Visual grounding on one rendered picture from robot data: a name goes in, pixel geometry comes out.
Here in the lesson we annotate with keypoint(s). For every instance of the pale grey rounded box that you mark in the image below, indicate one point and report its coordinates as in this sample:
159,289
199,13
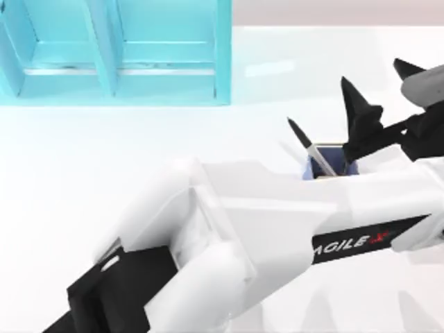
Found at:
425,85

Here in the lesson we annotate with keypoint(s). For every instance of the blue square pen holder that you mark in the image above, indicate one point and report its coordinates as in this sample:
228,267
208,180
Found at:
334,157

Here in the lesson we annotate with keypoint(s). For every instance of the black and white pen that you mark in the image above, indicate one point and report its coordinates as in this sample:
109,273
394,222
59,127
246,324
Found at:
308,145

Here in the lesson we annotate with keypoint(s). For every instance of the light blue rack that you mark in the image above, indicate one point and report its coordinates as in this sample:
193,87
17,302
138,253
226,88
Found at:
166,52

